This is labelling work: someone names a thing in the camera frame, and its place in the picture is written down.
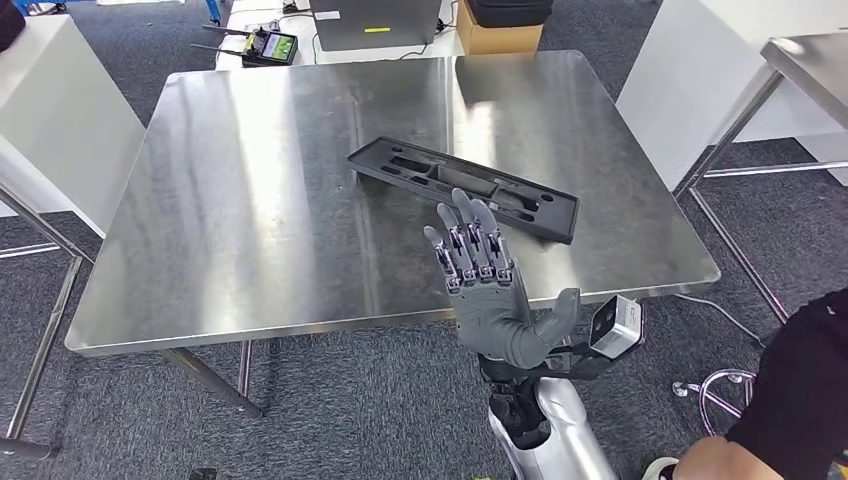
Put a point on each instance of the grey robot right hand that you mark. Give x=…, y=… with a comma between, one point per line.
x=490, y=318

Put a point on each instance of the black plastic bracket part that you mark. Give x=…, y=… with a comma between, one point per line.
x=371, y=159

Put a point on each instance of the black chrome swivel stool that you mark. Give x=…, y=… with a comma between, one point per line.
x=680, y=389

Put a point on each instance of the brown cardboard box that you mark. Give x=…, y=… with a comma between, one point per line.
x=497, y=40

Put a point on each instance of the white desk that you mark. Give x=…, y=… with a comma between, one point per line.
x=344, y=58

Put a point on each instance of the black zip case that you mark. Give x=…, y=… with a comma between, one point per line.
x=510, y=12

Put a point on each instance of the grey flat case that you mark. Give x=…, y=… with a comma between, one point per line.
x=378, y=26

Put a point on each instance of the person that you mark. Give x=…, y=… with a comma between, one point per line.
x=795, y=397

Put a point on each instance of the white panel board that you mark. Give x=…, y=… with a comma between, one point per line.
x=66, y=119
x=696, y=66

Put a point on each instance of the black small tool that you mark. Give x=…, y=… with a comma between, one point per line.
x=268, y=50

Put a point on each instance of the black bag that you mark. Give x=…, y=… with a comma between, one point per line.
x=10, y=23

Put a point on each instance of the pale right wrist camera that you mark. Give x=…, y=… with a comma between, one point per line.
x=616, y=328

